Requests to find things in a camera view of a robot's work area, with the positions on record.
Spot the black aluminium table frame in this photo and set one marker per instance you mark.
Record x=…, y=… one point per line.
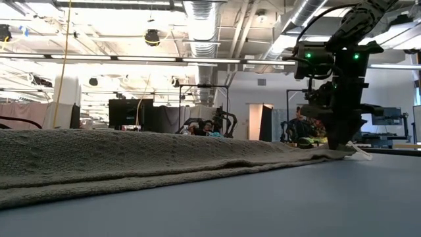
x=394, y=152

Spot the yellow cloth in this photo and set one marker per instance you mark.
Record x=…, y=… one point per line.
x=309, y=141

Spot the monitor on black arm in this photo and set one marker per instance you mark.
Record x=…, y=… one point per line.
x=386, y=116

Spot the grey wall vent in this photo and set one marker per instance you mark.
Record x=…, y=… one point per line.
x=262, y=82

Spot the beige door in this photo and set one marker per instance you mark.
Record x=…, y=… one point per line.
x=255, y=121

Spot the dark desk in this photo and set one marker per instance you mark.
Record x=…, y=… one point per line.
x=378, y=140

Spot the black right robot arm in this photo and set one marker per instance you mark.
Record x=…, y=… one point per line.
x=358, y=19

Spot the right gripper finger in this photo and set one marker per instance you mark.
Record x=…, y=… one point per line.
x=353, y=128
x=335, y=131

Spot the slanted silver ventilation duct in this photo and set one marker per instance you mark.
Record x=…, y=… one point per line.
x=306, y=13

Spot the grey cloth partition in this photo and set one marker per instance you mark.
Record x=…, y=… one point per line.
x=171, y=118

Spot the long ceiling light bar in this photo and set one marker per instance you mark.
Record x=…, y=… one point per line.
x=148, y=59

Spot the black panel board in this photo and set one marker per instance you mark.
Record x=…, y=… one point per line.
x=267, y=125

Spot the short ceiling light strip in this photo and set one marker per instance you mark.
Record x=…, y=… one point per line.
x=394, y=66

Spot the black station frame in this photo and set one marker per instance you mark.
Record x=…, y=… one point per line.
x=287, y=102
x=204, y=86

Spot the black hanging ceiling speaker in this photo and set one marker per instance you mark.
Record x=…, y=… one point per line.
x=152, y=37

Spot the grey-beige towel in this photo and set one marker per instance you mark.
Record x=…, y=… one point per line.
x=131, y=158

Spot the white screen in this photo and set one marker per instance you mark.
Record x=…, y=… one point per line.
x=417, y=123

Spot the black monitor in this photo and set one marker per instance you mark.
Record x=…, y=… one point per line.
x=130, y=113

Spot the person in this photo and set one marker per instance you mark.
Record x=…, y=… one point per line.
x=299, y=114
x=208, y=125

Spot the white cloth partition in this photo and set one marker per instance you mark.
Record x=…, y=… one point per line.
x=202, y=112

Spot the turquoise cloth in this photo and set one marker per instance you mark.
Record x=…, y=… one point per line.
x=217, y=134

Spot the pink cloth partition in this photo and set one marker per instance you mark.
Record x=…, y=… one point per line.
x=26, y=113

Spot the black background robot arms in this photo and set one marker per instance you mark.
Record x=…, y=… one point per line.
x=227, y=121

